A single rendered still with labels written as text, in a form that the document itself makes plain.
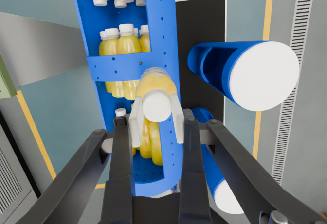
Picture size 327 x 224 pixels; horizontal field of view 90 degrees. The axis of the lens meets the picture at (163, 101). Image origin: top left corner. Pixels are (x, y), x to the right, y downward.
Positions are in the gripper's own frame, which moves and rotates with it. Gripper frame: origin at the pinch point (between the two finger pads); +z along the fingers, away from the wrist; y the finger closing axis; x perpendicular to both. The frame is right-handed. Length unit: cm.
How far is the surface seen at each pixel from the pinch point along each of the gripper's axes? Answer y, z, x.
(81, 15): -20.5, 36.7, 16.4
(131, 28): -5.7, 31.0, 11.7
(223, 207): 29, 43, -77
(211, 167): 26, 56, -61
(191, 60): 31, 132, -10
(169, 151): 1.9, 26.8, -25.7
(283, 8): 121, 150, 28
